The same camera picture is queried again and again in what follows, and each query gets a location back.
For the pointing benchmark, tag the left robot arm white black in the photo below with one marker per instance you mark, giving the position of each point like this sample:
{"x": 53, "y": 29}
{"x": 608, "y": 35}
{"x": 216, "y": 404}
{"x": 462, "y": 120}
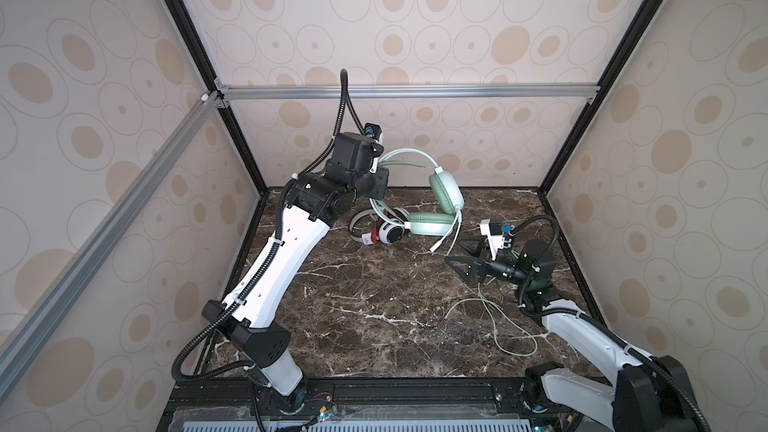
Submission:
{"x": 309, "y": 205}

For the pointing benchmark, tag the silver aluminium rail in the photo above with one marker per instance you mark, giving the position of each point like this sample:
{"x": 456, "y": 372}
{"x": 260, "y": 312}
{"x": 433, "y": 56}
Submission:
{"x": 425, "y": 91}
{"x": 47, "y": 314}

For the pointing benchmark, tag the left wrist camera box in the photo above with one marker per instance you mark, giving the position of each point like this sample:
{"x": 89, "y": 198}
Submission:
{"x": 372, "y": 133}

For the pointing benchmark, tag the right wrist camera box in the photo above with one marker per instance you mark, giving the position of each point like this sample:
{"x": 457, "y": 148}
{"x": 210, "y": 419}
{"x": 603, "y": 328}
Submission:
{"x": 499, "y": 237}

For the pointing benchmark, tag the mint green headphones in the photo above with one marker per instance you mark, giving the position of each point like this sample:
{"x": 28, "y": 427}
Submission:
{"x": 448, "y": 196}

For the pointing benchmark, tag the black corner frame post left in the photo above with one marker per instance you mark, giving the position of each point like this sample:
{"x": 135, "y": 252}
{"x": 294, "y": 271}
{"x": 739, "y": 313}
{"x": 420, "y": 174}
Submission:
{"x": 188, "y": 32}

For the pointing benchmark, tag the black corner frame post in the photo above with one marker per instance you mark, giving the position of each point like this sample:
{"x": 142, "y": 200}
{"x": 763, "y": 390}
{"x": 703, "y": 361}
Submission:
{"x": 188, "y": 32}
{"x": 639, "y": 25}

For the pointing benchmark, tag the silver aluminium rail back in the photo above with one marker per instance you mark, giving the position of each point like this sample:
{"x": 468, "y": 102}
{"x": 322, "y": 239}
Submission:
{"x": 425, "y": 91}

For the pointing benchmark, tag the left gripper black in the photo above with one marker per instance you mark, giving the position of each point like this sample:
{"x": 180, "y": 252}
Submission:
{"x": 379, "y": 188}

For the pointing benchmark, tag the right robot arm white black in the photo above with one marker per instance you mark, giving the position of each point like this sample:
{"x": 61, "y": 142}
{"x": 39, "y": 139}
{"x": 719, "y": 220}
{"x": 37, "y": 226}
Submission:
{"x": 638, "y": 392}

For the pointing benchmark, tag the silver aluminium rail left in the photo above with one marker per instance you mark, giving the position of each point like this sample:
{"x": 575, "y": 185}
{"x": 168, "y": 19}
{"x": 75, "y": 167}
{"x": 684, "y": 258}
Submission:
{"x": 47, "y": 314}

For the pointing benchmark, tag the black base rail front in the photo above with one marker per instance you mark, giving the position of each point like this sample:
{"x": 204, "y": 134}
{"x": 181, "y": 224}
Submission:
{"x": 368, "y": 404}

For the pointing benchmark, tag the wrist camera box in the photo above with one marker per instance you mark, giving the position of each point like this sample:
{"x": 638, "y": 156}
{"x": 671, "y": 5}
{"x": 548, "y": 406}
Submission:
{"x": 499, "y": 237}
{"x": 372, "y": 133}

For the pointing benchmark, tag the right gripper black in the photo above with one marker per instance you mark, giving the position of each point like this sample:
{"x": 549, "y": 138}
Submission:
{"x": 485, "y": 267}

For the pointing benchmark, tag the black corner frame post right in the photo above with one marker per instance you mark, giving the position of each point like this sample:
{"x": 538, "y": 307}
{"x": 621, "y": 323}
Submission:
{"x": 639, "y": 25}

